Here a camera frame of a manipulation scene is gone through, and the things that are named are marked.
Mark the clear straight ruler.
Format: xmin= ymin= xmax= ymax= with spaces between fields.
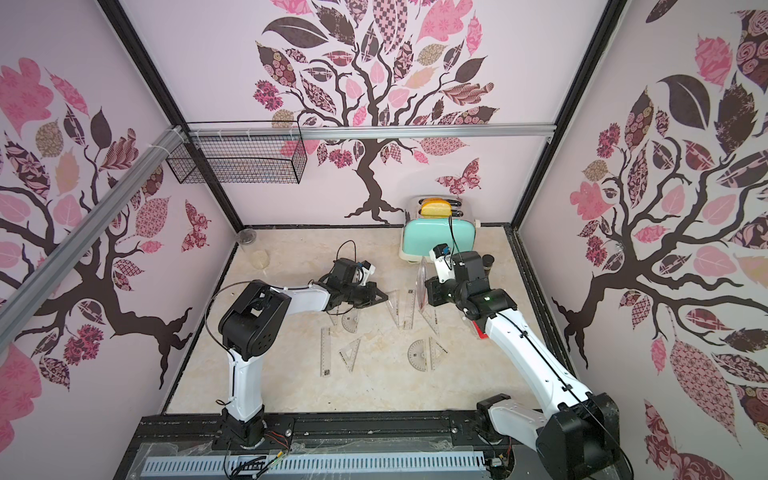
xmin=320 ymin=327 xmax=332 ymax=378
xmin=402 ymin=289 xmax=416 ymax=330

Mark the yellow toast slice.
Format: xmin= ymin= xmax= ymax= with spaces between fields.
xmin=419 ymin=198 xmax=453 ymax=218

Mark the aluminium rail back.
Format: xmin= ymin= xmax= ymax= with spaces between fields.
xmin=189 ymin=123 xmax=557 ymax=140

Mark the aluminium rail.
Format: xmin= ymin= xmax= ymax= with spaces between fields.
xmin=189 ymin=123 xmax=557 ymax=140
xmin=1 ymin=126 xmax=184 ymax=348

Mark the aluminium rail left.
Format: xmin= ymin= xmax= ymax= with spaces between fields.
xmin=1 ymin=126 xmax=184 ymax=348

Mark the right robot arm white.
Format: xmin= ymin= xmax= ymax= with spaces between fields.
xmin=424 ymin=244 xmax=634 ymax=479

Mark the white slotted cable duct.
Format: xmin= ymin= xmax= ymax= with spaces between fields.
xmin=136 ymin=451 xmax=488 ymax=479

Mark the black wire basket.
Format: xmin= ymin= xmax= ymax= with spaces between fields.
xmin=166 ymin=120 xmax=308 ymax=184

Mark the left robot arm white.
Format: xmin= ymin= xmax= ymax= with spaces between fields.
xmin=218 ymin=258 xmax=388 ymax=448

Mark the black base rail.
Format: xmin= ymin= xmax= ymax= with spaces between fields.
xmin=131 ymin=410 xmax=518 ymax=448

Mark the clear triangle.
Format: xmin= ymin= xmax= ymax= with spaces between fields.
xmin=386 ymin=290 xmax=400 ymax=328
xmin=420 ymin=305 xmax=440 ymax=336
xmin=429 ymin=337 xmax=448 ymax=371

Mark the clear glass jar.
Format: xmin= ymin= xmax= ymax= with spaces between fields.
xmin=236 ymin=228 xmax=270 ymax=270

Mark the mint green toaster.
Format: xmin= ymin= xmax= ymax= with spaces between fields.
xmin=399 ymin=195 xmax=477 ymax=263

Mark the clear triangle set square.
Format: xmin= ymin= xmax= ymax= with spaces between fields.
xmin=338 ymin=338 xmax=362 ymax=373

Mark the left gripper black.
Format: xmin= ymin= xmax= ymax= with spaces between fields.
xmin=341 ymin=282 xmax=388 ymax=309

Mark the clear protractor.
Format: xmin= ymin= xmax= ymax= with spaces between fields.
xmin=407 ymin=339 xmax=429 ymax=372
xmin=341 ymin=309 xmax=360 ymax=334

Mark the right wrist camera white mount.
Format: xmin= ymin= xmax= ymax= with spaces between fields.
xmin=429 ymin=243 xmax=455 ymax=283

